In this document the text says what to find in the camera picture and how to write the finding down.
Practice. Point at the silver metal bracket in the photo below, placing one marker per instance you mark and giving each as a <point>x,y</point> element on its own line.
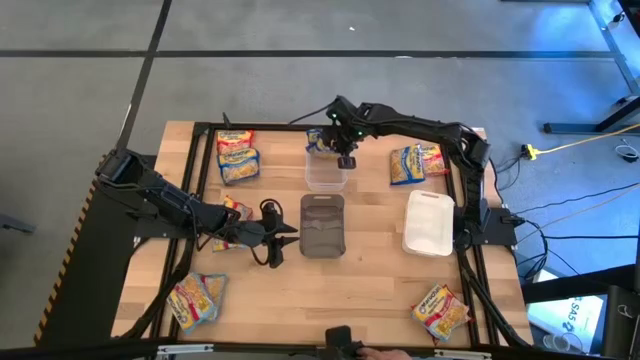
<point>185,349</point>
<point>462,354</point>

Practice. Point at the black desk beam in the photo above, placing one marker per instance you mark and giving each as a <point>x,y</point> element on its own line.
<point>575,286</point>

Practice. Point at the dark blue Maruchan noodle pack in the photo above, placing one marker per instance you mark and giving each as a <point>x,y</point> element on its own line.
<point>320,151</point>
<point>239,167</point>
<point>406,166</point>
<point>317,136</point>

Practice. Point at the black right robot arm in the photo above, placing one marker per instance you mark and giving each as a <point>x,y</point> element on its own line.
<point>420,127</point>

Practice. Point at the white plastic bin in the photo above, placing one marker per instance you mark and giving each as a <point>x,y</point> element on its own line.
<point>429,222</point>

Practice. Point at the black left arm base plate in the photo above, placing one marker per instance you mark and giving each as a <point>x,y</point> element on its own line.
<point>150,233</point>

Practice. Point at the black case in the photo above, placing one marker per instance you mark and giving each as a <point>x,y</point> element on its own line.
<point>622,325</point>

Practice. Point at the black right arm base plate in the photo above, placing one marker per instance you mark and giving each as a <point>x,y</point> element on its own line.
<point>502,232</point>

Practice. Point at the white labelled box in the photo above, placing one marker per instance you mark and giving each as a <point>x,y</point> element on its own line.
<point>570,312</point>

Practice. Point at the black metal stand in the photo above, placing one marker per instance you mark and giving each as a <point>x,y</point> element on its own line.
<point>570,128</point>

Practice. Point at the light blue Maruchan noodle pack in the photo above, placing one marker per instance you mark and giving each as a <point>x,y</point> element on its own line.
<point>239,209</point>
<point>219,290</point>
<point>190,305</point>
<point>437,310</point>

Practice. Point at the black aluminium table frame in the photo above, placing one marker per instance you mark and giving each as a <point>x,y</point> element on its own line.
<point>270,127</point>

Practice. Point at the grey translucent plastic bin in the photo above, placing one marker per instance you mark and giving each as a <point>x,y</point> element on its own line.
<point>322,225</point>

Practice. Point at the yellow power plug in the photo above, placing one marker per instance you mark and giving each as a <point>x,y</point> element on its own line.
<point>529,151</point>

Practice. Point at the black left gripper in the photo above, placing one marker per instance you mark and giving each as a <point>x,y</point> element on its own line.
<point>250,234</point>

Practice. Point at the black platform with hazard stripe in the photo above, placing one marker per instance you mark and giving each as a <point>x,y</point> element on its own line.
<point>85,260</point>

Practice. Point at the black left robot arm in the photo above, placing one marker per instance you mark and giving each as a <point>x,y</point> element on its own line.
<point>165,197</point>

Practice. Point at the grey floor object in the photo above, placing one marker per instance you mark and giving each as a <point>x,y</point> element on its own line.
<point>15,225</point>

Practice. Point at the clear plastic bin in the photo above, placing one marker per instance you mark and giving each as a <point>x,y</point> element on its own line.
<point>325,175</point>

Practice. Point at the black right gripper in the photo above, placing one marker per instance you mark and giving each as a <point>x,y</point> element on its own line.
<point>347,132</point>

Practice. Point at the clear plastic cup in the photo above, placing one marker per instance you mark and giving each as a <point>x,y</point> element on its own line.
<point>557,343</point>

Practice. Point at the small black frame peg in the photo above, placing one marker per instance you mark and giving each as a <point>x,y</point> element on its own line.
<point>226,121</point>

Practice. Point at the person's hand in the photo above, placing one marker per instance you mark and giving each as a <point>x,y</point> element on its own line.
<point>382,354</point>

